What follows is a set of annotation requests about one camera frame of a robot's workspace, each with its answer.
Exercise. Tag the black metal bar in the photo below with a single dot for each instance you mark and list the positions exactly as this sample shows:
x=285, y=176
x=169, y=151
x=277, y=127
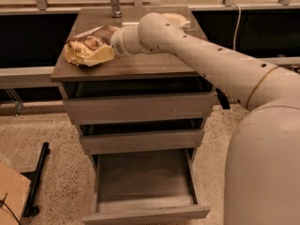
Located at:
x=30, y=209

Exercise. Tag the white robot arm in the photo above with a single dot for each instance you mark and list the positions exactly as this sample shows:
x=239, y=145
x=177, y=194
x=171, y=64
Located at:
x=262, y=171

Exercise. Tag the grey bottom drawer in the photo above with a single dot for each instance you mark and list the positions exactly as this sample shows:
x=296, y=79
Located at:
x=145, y=187

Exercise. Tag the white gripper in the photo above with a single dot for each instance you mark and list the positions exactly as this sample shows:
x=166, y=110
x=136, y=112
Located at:
x=118, y=44

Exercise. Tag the grey top drawer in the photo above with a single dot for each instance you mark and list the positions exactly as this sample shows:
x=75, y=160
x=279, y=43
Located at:
x=124, y=101

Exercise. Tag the grey middle drawer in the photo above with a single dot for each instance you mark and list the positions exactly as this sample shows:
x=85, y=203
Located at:
x=142, y=136

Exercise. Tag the grey drawer cabinet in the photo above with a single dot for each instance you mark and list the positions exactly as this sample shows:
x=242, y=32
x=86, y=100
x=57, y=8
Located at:
x=140, y=66

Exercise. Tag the grey drawer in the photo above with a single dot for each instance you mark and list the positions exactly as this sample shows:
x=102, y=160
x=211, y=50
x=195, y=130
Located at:
x=124, y=101
x=145, y=187
x=142, y=136

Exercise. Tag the brown yellow chip bag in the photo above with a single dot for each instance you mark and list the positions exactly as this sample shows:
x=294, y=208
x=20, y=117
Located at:
x=90, y=48

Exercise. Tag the white paper bowl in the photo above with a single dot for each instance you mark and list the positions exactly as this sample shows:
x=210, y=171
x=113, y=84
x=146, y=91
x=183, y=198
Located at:
x=177, y=19

